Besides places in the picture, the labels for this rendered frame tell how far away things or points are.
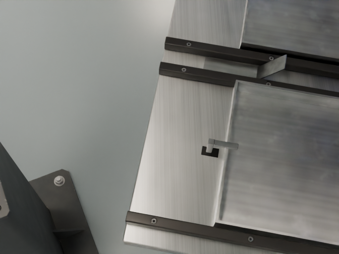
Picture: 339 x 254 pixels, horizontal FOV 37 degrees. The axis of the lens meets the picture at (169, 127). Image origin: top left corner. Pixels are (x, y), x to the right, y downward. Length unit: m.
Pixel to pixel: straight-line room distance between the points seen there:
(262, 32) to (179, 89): 0.20
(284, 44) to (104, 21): 1.21
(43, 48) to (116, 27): 0.30
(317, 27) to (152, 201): 0.47
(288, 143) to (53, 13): 1.43
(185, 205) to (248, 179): 0.12
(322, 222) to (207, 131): 0.24
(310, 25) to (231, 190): 0.38
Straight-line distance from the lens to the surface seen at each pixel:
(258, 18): 1.03
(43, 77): 2.00
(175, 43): 0.96
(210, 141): 0.84
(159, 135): 0.89
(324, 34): 1.05
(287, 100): 0.95
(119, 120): 1.88
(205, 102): 0.92
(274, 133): 0.91
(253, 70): 0.96
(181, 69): 0.93
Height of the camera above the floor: 1.70
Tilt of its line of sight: 66 degrees down
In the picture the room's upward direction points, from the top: 4 degrees clockwise
